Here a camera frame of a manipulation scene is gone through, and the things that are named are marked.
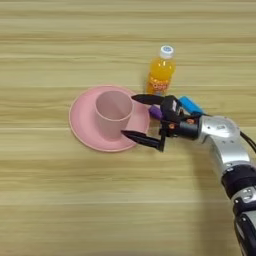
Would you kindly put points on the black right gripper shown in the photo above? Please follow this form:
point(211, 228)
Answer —
point(186, 128)

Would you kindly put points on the pink plastic cup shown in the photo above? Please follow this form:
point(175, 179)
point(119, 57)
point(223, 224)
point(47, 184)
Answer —
point(111, 116)

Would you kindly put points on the orange juice bottle white cap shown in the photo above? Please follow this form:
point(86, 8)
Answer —
point(161, 71)

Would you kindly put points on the pink plastic plate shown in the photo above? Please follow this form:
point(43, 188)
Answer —
point(82, 126)

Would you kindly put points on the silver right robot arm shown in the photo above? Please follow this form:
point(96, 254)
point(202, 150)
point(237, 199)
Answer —
point(226, 146)

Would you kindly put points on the purple rectangular block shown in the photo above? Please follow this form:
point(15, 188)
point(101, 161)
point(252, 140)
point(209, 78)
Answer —
point(155, 112)

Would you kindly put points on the small black box white label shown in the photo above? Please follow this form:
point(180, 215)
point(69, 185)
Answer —
point(172, 108)

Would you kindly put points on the blue rectangular block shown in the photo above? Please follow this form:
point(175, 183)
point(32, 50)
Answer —
point(190, 105)

